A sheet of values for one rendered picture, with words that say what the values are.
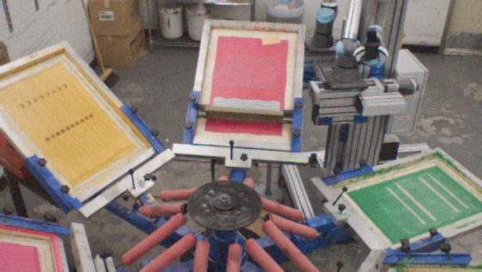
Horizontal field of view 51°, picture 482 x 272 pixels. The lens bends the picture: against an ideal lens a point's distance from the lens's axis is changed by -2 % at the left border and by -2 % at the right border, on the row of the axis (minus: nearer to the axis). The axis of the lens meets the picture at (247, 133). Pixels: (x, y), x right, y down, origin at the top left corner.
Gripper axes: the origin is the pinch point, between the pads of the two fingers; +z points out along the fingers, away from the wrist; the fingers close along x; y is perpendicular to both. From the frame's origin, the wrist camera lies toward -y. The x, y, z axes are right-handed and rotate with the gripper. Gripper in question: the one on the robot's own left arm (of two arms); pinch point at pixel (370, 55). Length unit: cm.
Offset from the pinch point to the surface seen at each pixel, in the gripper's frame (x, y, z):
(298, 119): 37, 39, -5
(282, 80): 49, 27, -27
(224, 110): 73, 29, 6
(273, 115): 48, 34, 1
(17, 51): 287, 40, -96
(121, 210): 116, 60, 55
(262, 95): 58, 32, -16
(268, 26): 61, 5, -51
